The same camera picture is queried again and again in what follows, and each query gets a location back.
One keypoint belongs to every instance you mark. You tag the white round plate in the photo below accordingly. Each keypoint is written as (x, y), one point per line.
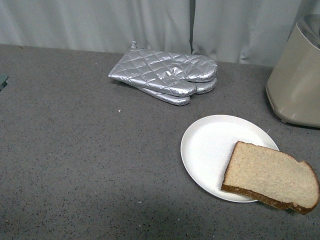
(207, 145)

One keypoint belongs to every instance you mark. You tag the slice of brown bread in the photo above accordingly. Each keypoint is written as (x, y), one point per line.
(272, 177)

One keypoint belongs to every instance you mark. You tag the beige toaster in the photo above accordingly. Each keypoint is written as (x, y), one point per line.
(293, 88)

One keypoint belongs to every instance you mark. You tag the upper silver quilted oven mitt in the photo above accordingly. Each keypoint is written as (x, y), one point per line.
(174, 74)

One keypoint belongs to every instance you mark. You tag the silver quilted oven mitt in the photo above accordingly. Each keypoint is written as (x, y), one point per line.
(201, 88)
(174, 74)

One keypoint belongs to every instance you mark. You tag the lower silver quilted oven mitt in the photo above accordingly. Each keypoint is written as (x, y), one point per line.
(201, 88)

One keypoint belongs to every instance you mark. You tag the white curtain backdrop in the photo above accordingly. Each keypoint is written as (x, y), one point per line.
(235, 31)

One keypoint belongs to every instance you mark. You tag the dark green object at edge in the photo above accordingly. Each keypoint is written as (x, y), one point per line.
(3, 81)

